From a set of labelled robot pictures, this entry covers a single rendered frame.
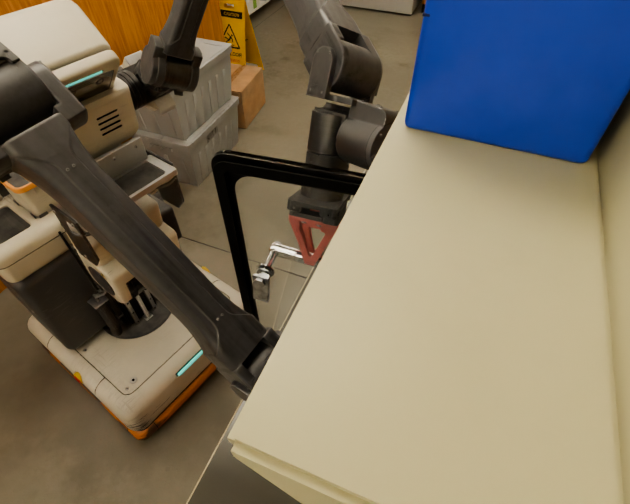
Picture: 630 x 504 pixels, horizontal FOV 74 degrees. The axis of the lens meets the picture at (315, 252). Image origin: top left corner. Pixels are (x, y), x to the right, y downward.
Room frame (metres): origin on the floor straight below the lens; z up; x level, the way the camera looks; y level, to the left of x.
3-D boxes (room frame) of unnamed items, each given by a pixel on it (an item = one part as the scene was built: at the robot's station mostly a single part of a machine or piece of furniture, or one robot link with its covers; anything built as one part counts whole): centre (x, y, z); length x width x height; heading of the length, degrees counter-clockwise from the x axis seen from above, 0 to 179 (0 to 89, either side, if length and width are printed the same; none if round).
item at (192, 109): (2.32, 0.78, 0.49); 0.60 x 0.42 x 0.33; 158
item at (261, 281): (0.35, 0.07, 1.18); 0.02 x 0.02 x 0.06; 74
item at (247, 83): (2.90, 0.59, 0.14); 0.41 x 0.32 x 0.28; 164
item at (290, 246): (0.33, -0.03, 1.19); 0.30 x 0.01 x 0.40; 74
